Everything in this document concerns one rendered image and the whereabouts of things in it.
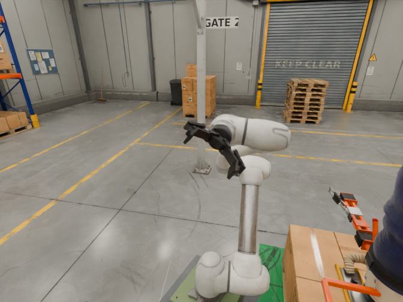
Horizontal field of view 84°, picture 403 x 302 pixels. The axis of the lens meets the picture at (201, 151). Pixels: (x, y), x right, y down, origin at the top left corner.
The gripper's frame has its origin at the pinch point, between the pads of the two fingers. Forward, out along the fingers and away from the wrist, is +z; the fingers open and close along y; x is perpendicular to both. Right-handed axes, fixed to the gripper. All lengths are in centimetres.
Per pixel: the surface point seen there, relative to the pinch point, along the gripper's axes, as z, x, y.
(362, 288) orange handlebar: -27, -13, -81
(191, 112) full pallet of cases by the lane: -725, -184, 93
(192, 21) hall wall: -961, 59, 338
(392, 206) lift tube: -28, 17, -61
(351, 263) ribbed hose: -45, -15, -87
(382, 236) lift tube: -30, 6, -70
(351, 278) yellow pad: -40, -18, -88
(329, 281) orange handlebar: -27, -20, -71
